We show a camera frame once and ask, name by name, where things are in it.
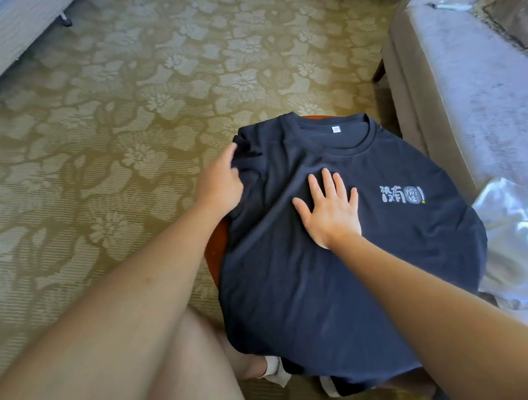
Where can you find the person's left hand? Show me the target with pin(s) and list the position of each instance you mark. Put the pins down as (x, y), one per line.
(219, 187)

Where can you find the person's right hand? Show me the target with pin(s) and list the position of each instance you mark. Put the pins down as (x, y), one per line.
(332, 216)

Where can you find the navy T-shirt white chest emblem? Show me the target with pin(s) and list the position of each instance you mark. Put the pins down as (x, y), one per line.
(306, 311)

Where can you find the pile of clothes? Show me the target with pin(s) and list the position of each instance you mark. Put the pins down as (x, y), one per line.
(517, 253)

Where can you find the person's left forearm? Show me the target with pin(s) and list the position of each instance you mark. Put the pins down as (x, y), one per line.
(85, 333)

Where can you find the person's right forearm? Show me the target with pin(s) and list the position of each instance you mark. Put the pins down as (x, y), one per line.
(459, 319)

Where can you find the person's right leg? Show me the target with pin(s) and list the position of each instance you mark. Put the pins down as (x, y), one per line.
(409, 385)

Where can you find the round wooden table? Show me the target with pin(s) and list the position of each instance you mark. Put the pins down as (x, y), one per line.
(215, 250)

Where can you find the white sneaker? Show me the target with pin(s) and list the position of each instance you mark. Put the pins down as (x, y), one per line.
(332, 387)
(276, 371)

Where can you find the grey velvet chaise sofa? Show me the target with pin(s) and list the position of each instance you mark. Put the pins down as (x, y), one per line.
(462, 87)

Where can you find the small white flat object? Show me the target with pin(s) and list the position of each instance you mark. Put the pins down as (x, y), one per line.
(450, 6)

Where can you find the white bed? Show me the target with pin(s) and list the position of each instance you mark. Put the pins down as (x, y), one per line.
(8, 35)

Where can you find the brown fringed cushion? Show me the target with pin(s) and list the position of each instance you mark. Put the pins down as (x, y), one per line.
(516, 8)

